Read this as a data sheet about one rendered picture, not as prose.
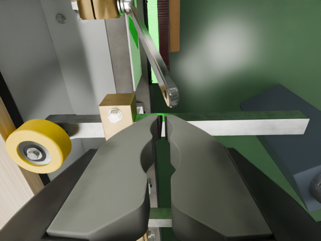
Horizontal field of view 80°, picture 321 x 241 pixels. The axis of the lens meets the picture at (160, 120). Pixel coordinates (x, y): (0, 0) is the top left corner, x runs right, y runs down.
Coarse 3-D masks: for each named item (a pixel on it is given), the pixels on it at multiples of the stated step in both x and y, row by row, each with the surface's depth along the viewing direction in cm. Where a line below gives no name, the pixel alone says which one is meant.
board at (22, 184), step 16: (0, 112) 27; (0, 128) 27; (0, 144) 28; (0, 160) 29; (0, 176) 31; (16, 176) 31; (32, 176) 33; (0, 192) 33; (16, 192) 33; (32, 192) 33; (0, 208) 35; (16, 208) 35; (0, 224) 38
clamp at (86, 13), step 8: (72, 0) 23; (80, 0) 21; (88, 0) 21; (96, 0) 21; (104, 0) 21; (112, 0) 22; (80, 8) 22; (88, 8) 22; (96, 8) 21; (104, 8) 22; (112, 8) 22; (80, 16) 23; (88, 16) 22; (96, 16) 22; (104, 16) 22; (112, 16) 23
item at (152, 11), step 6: (150, 0) 35; (156, 0) 35; (150, 6) 36; (156, 6) 36; (150, 12) 36; (156, 12) 36; (150, 18) 37; (156, 18) 37; (150, 24) 37; (156, 24) 37; (150, 30) 38; (156, 30) 38; (156, 36) 38; (156, 42) 39
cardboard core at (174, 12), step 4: (172, 0) 88; (176, 0) 89; (172, 4) 89; (176, 4) 89; (172, 8) 90; (176, 8) 90; (172, 12) 90; (176, 12) 91; (172, 16) 91; (176, 16) 92; (172, 20) 92; (176, 20) 93; (172, 24) 93; (176, 24) 94; (172, 28) 94; (176, 28) 94; (172, 32) 95; (176, 32) 95; (172, 36) 96; (176, 36) 96; (172, 40) 96; (176, 40) 97; (172, 44) 98; (176, 44) 98; (172, 48) 98; (176, 48) 99
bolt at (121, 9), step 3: (117, 0) 22; (120, 0) 22; (132, 0) 22; (135, 0) 23; (120, 3) 22; (135, 3) 23; (120, 6) 23; (123, 6) 23; (135, 6) 23; (120, 9) 23; (123, 9) 23; (120, 12) 23; (123, 12) 23
